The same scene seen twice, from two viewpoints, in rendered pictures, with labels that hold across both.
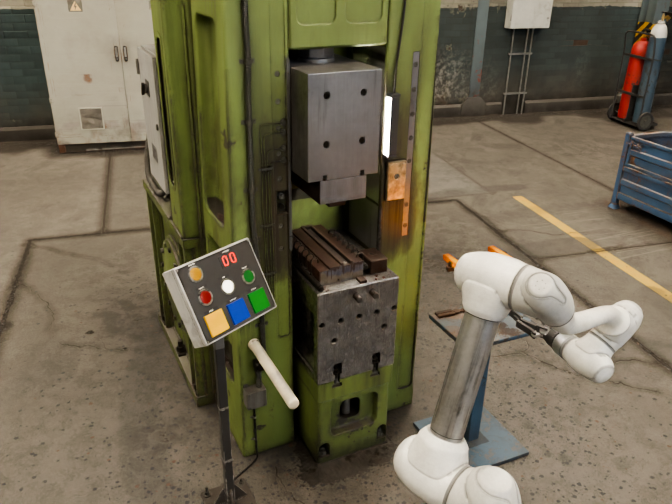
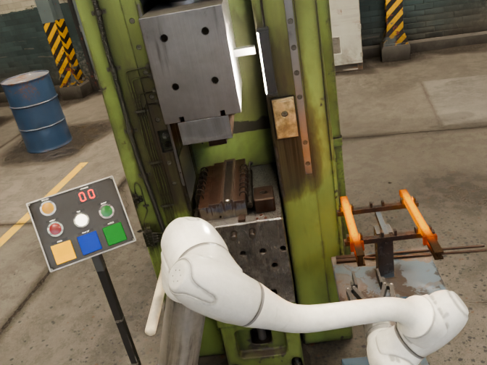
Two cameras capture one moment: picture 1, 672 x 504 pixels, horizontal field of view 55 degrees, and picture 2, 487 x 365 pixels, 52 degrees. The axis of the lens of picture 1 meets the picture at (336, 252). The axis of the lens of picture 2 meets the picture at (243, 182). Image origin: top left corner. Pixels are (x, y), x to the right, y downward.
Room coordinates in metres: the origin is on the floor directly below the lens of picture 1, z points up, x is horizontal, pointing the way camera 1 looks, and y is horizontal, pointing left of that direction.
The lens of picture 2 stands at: (0.84, -1.08, 1.96)
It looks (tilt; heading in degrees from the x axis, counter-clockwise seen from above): 26 degrees down; 32
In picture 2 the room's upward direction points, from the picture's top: 11 degrees counter-clockwise
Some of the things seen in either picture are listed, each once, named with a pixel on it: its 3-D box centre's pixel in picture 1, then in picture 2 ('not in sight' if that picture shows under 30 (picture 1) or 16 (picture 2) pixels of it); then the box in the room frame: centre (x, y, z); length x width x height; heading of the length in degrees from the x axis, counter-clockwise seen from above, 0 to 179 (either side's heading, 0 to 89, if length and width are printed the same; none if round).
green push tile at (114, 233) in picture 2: (258, 300); (114, 234); (2.01, 0.28, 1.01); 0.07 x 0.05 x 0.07; 142
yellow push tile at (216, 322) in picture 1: (216, 322); (64, 252); (1.85, 0.40, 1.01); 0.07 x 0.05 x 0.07; 142
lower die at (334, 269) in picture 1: (320, 252); (224, 187); (2.52, 0.07, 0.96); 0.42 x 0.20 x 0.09; 27
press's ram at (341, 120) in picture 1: (330, 113); (207, 53); (2.54, 0.03, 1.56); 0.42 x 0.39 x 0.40; 27
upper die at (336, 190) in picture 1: (320, 173); (209, 113); (2.52, 0.07, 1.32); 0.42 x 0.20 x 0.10; 27
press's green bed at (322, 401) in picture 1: (328, 382); (260, 305); (2.55, 0.02, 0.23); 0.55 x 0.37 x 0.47; 27
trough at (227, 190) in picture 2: (325, 244); (228, 179); (2.53, 0.05, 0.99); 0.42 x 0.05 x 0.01; 27
